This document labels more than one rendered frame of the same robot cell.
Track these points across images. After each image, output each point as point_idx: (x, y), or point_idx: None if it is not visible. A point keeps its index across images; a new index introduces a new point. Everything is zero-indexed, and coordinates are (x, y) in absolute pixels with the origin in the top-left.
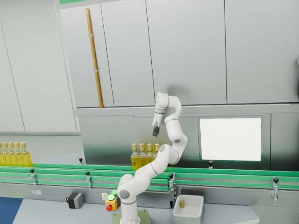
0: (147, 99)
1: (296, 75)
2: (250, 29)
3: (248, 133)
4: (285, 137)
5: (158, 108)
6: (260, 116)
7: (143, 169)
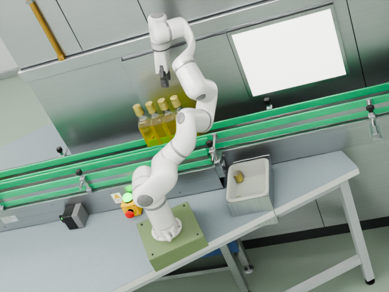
0: (134, 25)
1: None
2: None
3: (316, 37)
4: (377, 27)
5: (157, 43)
6: (327, 6)
7: (162, 154)
